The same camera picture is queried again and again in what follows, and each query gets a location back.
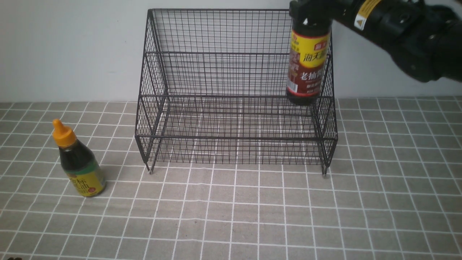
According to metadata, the dark soy sauce bottle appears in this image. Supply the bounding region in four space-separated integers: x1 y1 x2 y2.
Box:
286 18 332 106

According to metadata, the small orange-capped sauce bottle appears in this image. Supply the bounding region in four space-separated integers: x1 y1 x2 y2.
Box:
52 119 106 197

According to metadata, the grey grid-pattern tablecloth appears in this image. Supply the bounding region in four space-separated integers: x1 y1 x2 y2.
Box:
0 96 462 260

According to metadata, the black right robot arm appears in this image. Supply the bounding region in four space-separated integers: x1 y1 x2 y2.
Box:
289 0 462 83

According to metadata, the black wire mesh rack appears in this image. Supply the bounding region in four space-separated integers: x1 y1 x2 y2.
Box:
134 8 338 175

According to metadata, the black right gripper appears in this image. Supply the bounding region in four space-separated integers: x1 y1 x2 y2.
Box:
289 0 347 26

